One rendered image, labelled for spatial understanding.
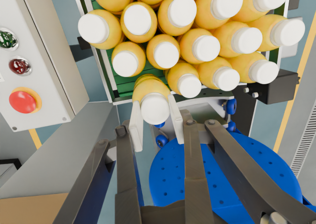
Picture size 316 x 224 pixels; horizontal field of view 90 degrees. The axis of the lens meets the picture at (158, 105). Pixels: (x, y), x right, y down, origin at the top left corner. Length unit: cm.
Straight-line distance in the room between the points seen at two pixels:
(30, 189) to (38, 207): 24
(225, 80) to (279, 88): 20
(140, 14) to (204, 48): 11
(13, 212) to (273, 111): 193
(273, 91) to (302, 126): 182
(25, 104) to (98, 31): 15
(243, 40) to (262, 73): 7
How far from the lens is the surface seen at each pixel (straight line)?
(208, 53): 28
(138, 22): 26
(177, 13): 27
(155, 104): 20
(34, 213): 60
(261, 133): 202
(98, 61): 38
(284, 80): 47
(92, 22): 27
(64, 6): 147
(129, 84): 46
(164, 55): 26
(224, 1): 29
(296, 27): 35
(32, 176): 89
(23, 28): 29
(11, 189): 88
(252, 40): 31
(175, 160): 39
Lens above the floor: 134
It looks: 66 degrees down
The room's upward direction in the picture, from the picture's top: 171 degrees clockwise
